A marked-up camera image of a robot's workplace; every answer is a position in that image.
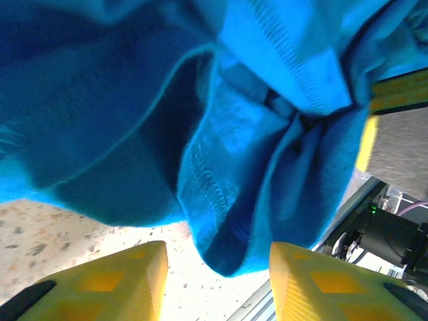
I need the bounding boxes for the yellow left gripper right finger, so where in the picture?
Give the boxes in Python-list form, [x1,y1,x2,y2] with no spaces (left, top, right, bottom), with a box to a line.
[269,241,428,321]

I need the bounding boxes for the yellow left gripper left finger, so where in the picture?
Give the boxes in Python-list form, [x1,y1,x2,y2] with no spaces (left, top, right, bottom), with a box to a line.
[0,240,169,321]

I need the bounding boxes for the blue t-shirt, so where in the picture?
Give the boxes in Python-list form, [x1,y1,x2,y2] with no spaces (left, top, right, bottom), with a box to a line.
[0,0,428,278]

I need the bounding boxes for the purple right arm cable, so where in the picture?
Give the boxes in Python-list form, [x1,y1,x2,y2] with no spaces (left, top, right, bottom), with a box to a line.
[399,200,428,217]

